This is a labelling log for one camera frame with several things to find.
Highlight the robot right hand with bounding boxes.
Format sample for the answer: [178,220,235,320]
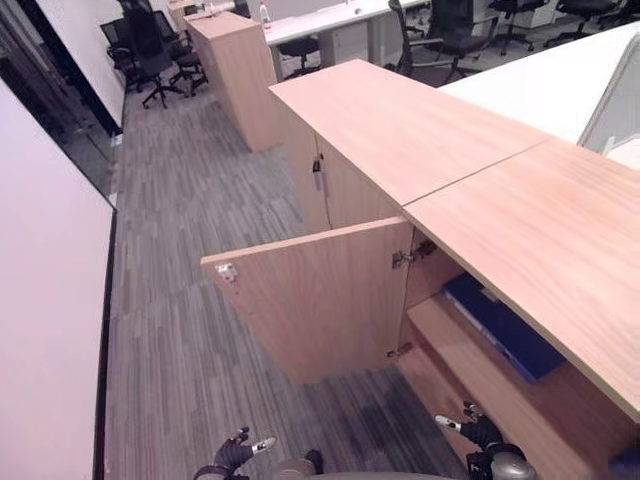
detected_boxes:
[433,401,506,452]

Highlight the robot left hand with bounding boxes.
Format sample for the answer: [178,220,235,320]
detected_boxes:
[215,425,277,472]

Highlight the blue folder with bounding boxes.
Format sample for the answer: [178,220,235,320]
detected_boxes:
[441,272,569,384]

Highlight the wooden cabinet door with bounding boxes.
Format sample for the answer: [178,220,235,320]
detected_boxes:
[200,216,417,386]

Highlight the open wooden office cabinet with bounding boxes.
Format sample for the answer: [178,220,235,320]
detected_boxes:
[397,138,640,480]

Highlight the keys in cabinet lock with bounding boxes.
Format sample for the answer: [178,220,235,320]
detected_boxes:
[310,154,327,193]

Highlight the closed wooden office cabinet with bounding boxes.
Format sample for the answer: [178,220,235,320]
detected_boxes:
[268,58,554,234]

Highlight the tall wooden cabinet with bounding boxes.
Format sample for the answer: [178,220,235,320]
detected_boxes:
[183,10,287,154]

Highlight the black mesh office chair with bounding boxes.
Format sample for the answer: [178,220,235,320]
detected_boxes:
[168,29,210,99]
[99,8,185,110]

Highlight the black office chair with armrests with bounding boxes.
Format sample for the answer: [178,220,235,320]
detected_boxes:
[385,0,495,87]

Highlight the long white office desk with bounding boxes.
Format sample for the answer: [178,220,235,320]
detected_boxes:
[261,0,432,82]

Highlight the small wooden cabinet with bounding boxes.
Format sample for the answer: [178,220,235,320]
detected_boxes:
[166,0,202,32]

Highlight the robot grey torso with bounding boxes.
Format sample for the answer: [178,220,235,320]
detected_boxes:
[268,456,472,480]

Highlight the large metal door hinge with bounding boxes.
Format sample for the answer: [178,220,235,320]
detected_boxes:
[391,241,437,270]

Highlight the white desk with partition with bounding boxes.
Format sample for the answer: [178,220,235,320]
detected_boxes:
[438,20,640,162]

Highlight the glass door with black frame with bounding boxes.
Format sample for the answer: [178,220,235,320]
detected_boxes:
[0,0,125,202]

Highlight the white drawer pedestal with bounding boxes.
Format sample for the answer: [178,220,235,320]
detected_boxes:
[319,19,372,67]

